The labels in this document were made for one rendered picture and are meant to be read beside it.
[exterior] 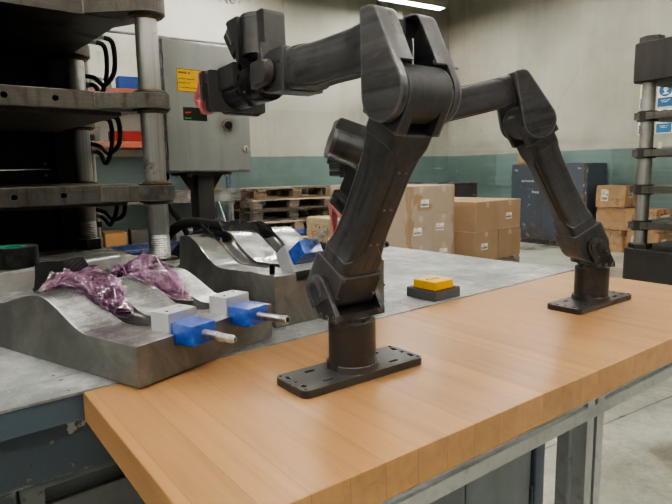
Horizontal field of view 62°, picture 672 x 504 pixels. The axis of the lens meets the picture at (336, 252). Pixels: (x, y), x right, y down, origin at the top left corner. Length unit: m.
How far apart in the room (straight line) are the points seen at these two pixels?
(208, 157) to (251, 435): 1.35
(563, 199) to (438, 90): 0.55
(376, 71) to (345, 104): 8.49
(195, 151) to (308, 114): 6.95
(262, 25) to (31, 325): 0.55
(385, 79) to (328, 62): 0.14
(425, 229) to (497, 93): 4.09
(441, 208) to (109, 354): 4.61
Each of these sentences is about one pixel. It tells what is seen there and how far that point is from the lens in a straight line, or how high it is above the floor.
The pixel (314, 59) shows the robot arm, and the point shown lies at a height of 1.20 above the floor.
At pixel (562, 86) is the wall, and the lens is 8.88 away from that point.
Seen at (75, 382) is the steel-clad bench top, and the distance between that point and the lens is 0.82.
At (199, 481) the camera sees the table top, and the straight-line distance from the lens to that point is 0.54.
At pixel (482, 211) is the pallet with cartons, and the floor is 0.65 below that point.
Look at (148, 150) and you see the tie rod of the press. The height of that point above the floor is 1.13.
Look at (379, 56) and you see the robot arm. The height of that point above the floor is 1.18.
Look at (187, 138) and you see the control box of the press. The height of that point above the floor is 1.17.
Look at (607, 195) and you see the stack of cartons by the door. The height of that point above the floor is 0.70.
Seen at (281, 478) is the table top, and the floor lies 0.80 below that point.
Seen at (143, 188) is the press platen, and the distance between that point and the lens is 1.63.
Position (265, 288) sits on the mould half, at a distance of 0.98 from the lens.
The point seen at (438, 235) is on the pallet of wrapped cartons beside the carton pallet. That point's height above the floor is 0.47.
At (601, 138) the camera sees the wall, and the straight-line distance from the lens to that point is 8.45.
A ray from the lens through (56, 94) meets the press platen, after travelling 1.66.
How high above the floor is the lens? 1.06
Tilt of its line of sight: 8 degrees down
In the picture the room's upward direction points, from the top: 1 degrees counter-clockwise
